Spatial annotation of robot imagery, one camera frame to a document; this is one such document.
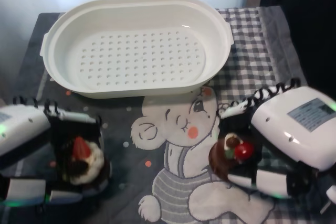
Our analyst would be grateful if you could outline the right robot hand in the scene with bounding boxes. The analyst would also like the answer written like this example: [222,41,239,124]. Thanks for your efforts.
[217,77,336,201]

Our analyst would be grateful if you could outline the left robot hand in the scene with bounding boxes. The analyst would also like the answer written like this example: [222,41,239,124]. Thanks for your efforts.
[0,95,104,208]

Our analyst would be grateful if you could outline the brown chocolate pastry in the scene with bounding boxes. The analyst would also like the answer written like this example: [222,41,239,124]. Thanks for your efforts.
[208,132,255,183]

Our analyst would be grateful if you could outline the chocolate cupcake with red topping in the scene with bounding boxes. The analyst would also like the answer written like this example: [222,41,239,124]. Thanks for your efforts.
[52,135,113,188]

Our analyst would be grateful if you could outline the white perforated plastic basin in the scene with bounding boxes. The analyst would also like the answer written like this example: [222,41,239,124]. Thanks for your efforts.
[40,1,235,99]

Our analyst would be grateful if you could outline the grey bear print quilt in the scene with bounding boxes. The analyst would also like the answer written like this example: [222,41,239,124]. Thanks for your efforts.
[0,5,336,224]

